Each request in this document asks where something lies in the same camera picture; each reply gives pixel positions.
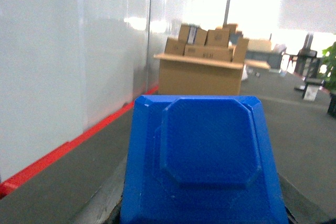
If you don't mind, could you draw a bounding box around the large cardboard box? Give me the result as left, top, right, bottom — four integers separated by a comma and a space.
154, 54, 270, 95

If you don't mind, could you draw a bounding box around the small cardboard box stack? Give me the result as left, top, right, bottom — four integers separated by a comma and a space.
164, 24, 249, 63

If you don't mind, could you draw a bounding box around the white sign stand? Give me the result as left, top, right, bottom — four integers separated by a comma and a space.
302, 78, 324, 101

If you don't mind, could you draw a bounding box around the green potted plant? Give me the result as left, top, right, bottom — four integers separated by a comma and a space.
318, 42, 335, 92

